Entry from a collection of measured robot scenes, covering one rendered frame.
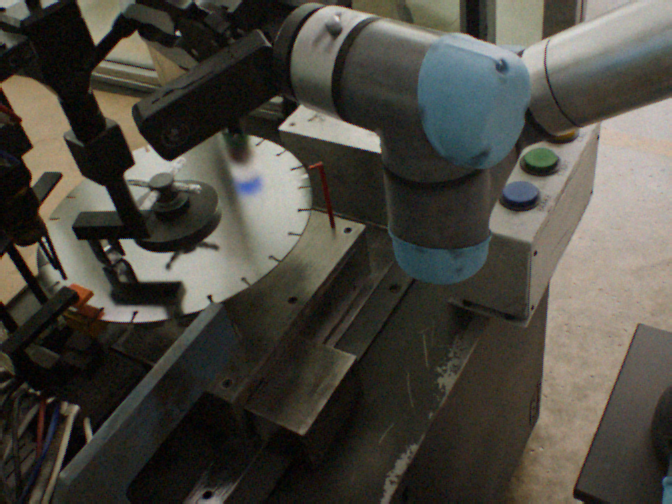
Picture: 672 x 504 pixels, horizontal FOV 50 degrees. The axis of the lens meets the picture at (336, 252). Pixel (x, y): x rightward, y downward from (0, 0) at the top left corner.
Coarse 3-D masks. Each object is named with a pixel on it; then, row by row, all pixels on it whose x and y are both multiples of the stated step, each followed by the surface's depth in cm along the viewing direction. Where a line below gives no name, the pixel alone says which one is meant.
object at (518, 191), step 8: (512, 184) 88; (520, 184) 87; (528, 184) 87; (504, 192) 87; (512, 192) 86; (520, 192) 86; (528, 192) 86; (536, 192) 86; (504, 200) 87; (512, 200) 86; (520, 200) 85; (528, 200) 85
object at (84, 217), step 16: (112, 192) 73; (128, 192) 74; (128, 208) 74; (80, 224) 77; (96, 224) 76; (112, 224) 76; (128, 224) 76; (144, 224) 75; (96, 240) 78; (112, 240) 80; (96, 256) 81
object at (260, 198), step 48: (240, 144) 95; (96, 192) 92; (144, 192) 90; (240, 192) 87; (288, 192) 86; (192, 240) 82; (240, 240) 81; (288, 240) 80; (48, 288) 80; (96, 288) 79; (144, 288) 78; (192, 288) 77; (240, 288) 76
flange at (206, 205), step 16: (208, 192) 87; (160, 208) 83; (176, 208) 83; (192, 208) 85; (208, 208) 84; (160, 224) 83; (176, 224) 83; (192, 224) 83; (208, 224) 83; (144, 240) 82; (160, 240) 82; (176, 240) 82
